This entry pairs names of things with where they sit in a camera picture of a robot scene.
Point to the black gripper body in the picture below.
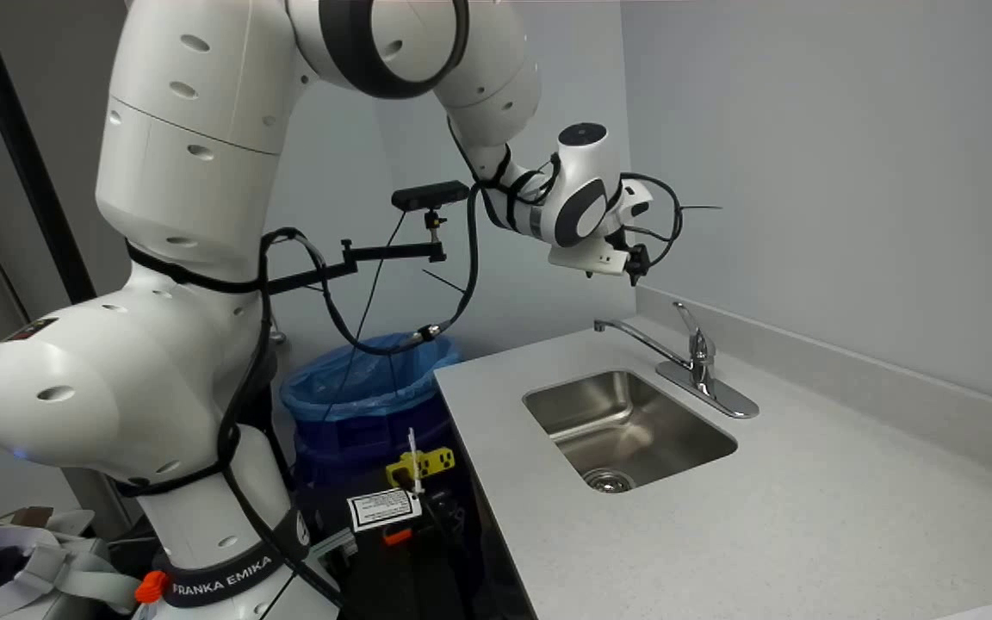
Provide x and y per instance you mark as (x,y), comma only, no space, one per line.
(637,258)

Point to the chrome faucet spout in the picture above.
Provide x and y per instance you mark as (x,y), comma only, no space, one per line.
(637,339)

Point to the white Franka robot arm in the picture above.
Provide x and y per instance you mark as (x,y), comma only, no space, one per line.
(196,137)

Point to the chrome faucet body with lever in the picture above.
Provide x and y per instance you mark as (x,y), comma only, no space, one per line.
(704,383)

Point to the stainless steel sink basin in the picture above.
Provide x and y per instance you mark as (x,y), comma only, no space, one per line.
(634,432)

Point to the metal sink drain strainer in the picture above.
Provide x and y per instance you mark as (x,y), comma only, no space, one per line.
(607,477)

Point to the trash bin with blue liner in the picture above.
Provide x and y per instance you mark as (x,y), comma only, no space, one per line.
(371,389)

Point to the yellow tag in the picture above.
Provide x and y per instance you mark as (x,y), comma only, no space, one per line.
(420,467)

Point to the white label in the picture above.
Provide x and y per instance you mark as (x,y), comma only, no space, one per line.
(383,507)

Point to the black case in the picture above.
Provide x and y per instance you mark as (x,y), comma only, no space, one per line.
(416,571)

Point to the orange knob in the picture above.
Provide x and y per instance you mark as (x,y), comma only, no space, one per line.
(148,586)

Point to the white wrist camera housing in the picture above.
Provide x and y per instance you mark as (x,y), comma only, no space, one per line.
(586,254)

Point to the black bar camera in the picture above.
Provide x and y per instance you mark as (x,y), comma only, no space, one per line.
(428,194)

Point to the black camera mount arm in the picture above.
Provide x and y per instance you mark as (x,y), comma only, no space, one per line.
(380,254)

